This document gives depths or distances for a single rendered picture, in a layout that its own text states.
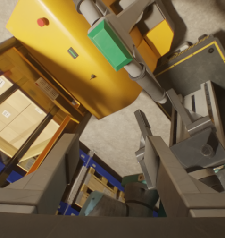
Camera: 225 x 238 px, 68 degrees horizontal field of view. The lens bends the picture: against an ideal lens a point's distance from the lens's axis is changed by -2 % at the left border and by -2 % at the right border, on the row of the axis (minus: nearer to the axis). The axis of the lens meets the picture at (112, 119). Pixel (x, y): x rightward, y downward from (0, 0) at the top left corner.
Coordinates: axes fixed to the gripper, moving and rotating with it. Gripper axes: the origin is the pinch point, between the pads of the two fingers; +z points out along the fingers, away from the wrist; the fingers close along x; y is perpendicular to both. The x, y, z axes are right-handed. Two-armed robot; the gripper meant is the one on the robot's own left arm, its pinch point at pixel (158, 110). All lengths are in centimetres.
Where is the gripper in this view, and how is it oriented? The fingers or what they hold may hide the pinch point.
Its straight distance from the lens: 34.9
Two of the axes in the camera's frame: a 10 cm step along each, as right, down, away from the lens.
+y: -5.9, -3.0, -7.5
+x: -7.7, 4.9, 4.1
